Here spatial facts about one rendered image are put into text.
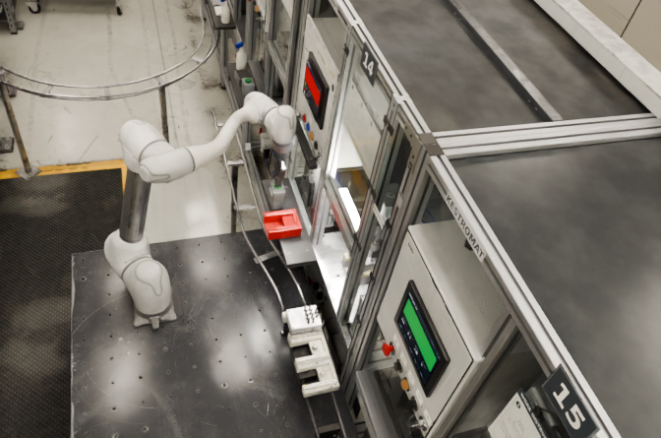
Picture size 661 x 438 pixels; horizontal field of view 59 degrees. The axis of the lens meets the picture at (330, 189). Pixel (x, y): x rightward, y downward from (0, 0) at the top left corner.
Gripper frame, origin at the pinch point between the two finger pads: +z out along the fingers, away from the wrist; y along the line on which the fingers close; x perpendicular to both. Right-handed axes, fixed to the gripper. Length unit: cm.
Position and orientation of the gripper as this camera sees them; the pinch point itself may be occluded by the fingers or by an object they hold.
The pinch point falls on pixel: (278, 180)
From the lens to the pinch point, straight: 271.4
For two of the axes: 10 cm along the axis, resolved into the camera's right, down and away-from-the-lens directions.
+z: -1.4, 7.0, 7.0
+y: -2.9, -7.0, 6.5
